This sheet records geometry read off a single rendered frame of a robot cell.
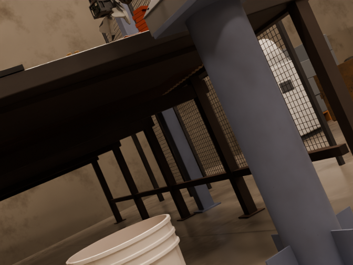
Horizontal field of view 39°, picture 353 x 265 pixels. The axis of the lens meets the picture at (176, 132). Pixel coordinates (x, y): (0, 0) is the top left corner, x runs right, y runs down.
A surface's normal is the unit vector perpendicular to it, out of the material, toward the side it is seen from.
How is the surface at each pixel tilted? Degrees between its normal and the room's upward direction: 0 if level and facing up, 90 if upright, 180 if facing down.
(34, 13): 90
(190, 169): 90
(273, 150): 90
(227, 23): 90
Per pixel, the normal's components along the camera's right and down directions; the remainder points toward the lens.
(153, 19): -0.80, 0.34
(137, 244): 0.42, -0.16
